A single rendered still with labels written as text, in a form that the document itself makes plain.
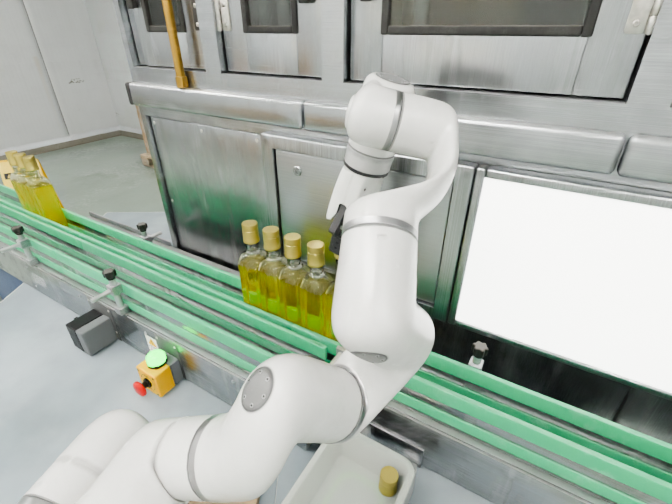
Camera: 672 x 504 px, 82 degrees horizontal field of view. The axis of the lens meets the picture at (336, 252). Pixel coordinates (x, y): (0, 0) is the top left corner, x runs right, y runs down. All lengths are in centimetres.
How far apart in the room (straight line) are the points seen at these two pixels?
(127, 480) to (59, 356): 86
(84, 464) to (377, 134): 52
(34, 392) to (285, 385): 95
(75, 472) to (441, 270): 64
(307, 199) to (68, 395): 75
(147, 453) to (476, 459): 56
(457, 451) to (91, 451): 59
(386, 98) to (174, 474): 47
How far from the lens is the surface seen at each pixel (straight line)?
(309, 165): 85
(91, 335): 123
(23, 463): 111
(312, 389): 38
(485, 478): 86
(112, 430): 60
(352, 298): 37
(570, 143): 68
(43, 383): 126
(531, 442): 77
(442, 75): 74
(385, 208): 40
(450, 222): 74
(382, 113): 49
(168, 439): 49
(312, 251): 73
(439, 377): 84
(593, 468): 78
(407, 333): 38
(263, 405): 36
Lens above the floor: 152
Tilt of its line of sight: 30 degrees down
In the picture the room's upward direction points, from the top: straight up
